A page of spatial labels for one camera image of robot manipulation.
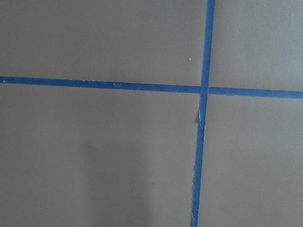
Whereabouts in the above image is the brown paper table cover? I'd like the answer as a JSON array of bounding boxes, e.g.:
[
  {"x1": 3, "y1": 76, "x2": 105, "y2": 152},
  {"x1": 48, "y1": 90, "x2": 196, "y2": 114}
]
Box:
[{"x1": 0, "y1": 0, "x2": 303, "y2": 227}]

